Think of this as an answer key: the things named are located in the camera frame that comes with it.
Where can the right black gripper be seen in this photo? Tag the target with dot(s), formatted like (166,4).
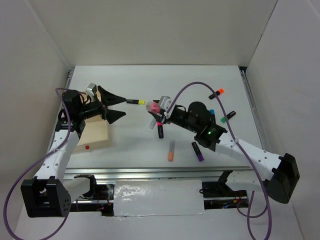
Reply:
(158,117)

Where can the orange cap black highlighter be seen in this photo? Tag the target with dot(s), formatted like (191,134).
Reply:
(217,93)

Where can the yellow cap black highlighter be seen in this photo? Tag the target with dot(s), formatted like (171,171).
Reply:
(135,101)

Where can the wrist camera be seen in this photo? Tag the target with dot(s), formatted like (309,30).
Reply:
(165,102)
(91,90)

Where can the wooden sorting tray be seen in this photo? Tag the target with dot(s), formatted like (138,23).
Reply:
(94,136)

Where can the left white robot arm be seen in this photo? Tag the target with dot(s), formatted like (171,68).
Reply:
(46,194)

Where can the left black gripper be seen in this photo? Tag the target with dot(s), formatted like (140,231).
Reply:
(107,99)

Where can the green cap black highlighter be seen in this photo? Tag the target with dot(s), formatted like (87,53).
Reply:
(227,117)

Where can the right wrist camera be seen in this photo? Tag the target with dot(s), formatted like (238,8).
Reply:
(165,102)

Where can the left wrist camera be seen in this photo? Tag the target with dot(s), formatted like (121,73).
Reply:
(91,90)

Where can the pastel orange highlighter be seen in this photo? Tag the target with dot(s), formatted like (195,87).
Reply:
(171,150)

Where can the pastel green highlighter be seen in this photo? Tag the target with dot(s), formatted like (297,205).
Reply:
(152,124)

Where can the pink glue bottle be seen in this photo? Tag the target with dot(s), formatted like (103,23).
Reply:
(153,107)

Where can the aluminium table rail frame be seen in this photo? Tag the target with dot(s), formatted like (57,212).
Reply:
(135,151)

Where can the purple cap black highlighter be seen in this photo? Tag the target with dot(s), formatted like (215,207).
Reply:
(197,151)

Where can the pink cap black highlighter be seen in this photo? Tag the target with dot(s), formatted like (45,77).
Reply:
(160,130)

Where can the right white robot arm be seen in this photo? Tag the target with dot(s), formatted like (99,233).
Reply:
(278,173)

